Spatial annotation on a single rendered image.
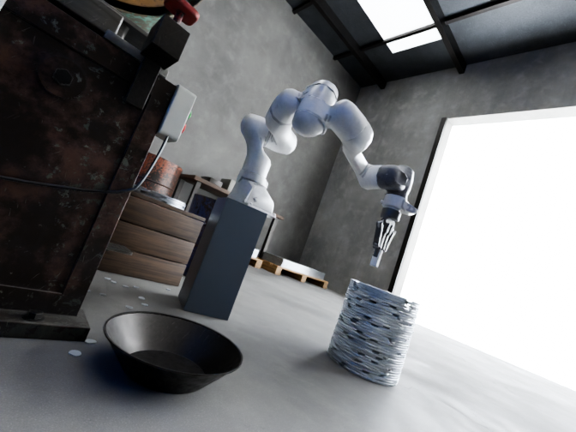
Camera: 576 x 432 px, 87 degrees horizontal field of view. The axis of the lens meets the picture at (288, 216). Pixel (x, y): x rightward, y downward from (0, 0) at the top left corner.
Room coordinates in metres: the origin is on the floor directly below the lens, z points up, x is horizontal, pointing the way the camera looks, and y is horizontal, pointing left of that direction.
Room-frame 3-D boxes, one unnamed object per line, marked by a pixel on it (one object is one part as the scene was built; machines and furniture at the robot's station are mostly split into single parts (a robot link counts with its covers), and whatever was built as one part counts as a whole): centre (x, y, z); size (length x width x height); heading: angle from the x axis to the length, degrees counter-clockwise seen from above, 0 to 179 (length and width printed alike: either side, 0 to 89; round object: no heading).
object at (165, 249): (1.51, 0.65, 0.18); 0.40 x 0.38 x 0.35; 129
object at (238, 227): (1.27, 0.20, 0.23); 0.18 x 0.18 x 0.45; 25
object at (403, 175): (1.16, -0.35, 0.75); 0.18 x 0.10 x 0.13; 125
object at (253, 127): (1.26, 0.24, 0.71); 0.18 x 0.11 x 0.25; 105
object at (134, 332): (0.70, 0.13, 0.04); 0.30 x 0.30 x 0.07
